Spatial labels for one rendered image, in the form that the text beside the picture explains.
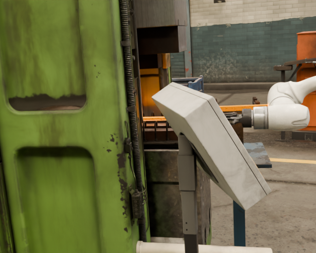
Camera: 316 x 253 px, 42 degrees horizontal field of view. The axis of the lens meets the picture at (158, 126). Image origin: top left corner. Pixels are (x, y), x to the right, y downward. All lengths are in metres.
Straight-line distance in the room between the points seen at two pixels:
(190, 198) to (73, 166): 0.48
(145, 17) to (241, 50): 7.95
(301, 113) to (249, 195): 0.69
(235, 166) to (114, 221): 0.56
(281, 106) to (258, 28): 7.71
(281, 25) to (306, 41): 4.11
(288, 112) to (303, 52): 3.57
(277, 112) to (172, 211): 0.56
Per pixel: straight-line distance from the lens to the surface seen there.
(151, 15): 1.50
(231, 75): 9.49
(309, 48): 5.16
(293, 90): 1.74
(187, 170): 1.10
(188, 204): 1.14
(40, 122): 1.39
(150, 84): 1.93
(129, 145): 1.30
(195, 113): 0.91
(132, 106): 1.35
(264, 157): 2.15
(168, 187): 1.65
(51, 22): 1.40
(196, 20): 9.65
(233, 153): 0.96
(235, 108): 2.03
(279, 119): 1.62
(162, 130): 1.60
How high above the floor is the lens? 1.34
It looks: 12 degrees down
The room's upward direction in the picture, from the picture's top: 4 degrees counter-clockwise
